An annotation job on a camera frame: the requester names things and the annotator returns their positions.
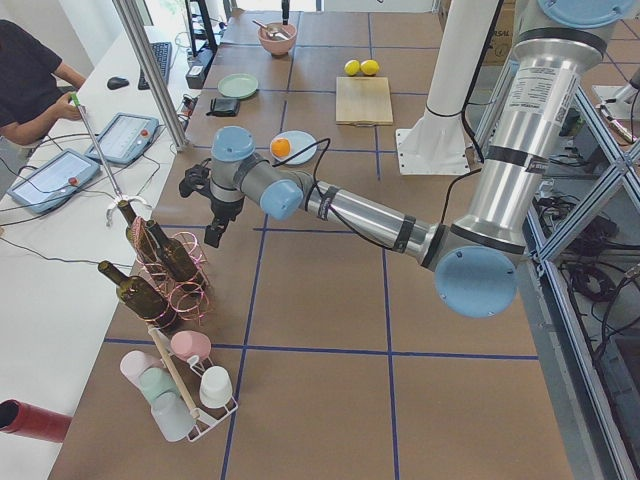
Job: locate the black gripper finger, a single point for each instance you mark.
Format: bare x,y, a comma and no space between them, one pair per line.
215,230

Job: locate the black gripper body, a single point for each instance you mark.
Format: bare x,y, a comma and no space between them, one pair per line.
224,209

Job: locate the orange fruit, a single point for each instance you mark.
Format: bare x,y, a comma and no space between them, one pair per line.
280,147

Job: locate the light blue plate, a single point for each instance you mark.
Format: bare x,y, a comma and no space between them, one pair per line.
303,144

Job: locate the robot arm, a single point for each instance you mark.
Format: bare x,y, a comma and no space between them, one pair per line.
474,258

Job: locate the green plate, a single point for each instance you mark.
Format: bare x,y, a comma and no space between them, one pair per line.
238,86

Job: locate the middle dark wine bottle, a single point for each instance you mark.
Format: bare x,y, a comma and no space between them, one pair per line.
173,255

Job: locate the dark wine bottle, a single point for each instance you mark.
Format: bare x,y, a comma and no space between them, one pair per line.
135,233
173,255
140,296

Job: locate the dark folded cloth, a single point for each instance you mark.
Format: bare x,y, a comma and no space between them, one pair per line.
223,107

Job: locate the rear dark wine bottle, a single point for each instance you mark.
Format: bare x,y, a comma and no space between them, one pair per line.
135,233

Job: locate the metal grabber stick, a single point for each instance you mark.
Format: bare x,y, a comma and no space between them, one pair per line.
119,195

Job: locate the far blue tablet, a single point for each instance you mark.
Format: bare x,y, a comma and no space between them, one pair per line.
126,137

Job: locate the blue tablet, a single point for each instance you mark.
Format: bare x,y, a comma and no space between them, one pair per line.
55,182
126,137

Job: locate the front dark wine bottle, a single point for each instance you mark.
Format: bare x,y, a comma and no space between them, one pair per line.
140,296

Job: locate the black computer mouse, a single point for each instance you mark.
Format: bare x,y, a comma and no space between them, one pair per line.
115,83

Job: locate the near blue tablet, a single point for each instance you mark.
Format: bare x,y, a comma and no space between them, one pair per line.
55,182

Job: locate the pink bowl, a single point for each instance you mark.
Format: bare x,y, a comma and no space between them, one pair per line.
278,47

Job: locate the light pink plastic cup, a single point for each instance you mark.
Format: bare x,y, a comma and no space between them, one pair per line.
134,363

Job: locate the white plastic cup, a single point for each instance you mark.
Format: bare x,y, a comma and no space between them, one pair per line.
215,388

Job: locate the green plastic cup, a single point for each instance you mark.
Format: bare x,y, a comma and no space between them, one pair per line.
156,381

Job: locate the metal spoon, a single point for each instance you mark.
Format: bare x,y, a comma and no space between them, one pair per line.
273,31

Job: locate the wooden cutting board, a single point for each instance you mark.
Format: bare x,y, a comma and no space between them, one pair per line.
363,101

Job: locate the seated person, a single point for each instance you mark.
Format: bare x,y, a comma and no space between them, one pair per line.
31,102

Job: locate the grey translucent plastic cup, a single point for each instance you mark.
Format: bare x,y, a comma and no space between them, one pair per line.
172,416

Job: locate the left yellow lemon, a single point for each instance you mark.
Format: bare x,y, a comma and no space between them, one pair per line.
352,67

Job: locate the yellow lemon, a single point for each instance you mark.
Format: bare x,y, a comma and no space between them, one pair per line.
352,67
369,67

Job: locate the right yellow lemon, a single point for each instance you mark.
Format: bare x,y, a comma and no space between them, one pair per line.
369,67

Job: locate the red cylinder tube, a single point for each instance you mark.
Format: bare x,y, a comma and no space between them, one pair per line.
26,420

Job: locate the copper wire bottle rack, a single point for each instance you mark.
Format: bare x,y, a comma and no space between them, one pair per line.
188,299

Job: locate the wooden rack handle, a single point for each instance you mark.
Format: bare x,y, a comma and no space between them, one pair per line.
165,354

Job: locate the aluminium frame post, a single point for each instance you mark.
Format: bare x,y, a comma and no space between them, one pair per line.
133,25

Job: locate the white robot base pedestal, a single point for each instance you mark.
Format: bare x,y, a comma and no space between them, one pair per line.
436,145

